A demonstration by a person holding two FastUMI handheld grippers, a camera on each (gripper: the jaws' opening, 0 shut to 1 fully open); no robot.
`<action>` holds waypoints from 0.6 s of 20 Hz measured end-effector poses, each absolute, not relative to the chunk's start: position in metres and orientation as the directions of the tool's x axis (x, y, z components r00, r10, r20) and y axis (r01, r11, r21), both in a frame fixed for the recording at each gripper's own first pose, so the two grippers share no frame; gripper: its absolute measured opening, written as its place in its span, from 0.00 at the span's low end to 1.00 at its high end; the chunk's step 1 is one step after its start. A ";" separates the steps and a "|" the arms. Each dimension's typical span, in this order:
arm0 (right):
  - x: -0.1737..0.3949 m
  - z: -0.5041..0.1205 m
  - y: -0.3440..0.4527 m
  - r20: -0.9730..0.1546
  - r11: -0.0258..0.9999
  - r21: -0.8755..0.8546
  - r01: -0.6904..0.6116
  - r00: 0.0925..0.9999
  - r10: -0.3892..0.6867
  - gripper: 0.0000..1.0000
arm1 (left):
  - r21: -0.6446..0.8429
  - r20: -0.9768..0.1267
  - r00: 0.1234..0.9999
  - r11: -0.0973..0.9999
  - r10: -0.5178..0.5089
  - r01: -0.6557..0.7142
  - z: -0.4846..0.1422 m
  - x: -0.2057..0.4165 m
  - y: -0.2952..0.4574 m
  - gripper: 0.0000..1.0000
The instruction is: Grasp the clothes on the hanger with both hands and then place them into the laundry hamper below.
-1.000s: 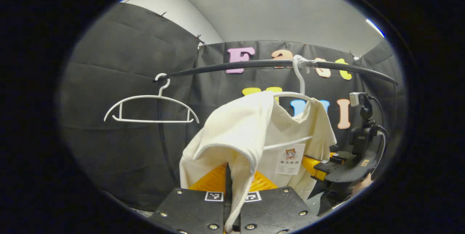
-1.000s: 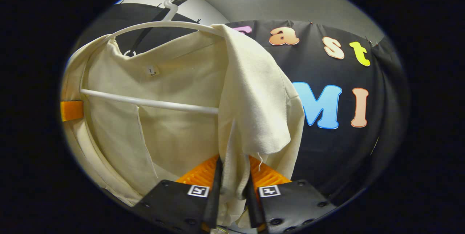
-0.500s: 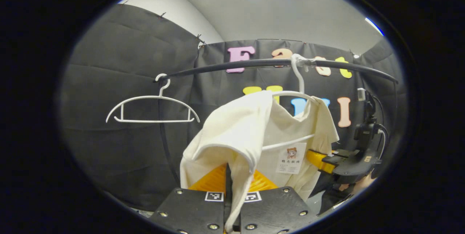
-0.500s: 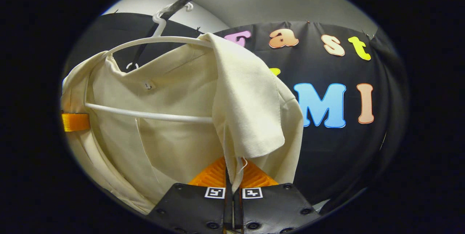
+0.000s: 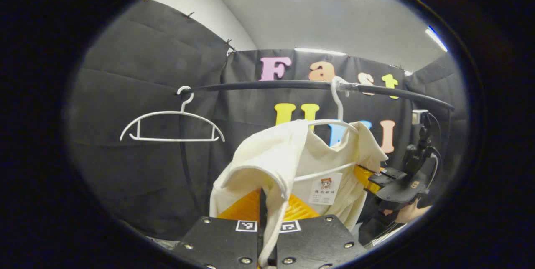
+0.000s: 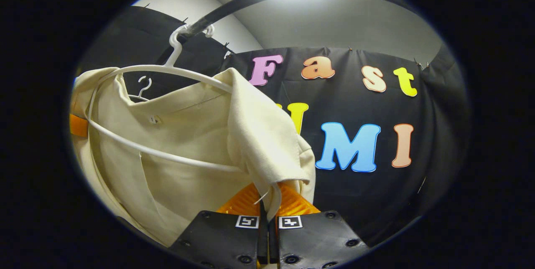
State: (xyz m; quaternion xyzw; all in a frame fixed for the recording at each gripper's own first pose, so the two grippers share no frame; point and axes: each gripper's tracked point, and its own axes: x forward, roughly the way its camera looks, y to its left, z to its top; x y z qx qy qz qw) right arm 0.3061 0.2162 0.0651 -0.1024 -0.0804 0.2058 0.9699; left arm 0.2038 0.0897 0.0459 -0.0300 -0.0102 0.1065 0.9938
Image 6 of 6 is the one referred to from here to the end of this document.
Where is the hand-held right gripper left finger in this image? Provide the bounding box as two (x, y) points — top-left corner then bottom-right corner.
(169, 183), (268, 269)

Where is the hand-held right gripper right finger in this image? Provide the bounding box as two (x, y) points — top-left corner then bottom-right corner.
(267, 183), (370, 269)

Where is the cream long-sleeved shirt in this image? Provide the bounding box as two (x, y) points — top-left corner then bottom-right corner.
(70, 67), (316, 248)

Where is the white plastic clothes hanger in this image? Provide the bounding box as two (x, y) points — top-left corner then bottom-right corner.
(87, 25), (251, 173)
(127, 76), (153, 102)

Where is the black metal clothes rack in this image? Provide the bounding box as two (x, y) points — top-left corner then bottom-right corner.
(155, 0), (418, 67)

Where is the black backdrop cloth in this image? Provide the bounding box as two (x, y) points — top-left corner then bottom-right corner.
(77, 6), (469, 246)

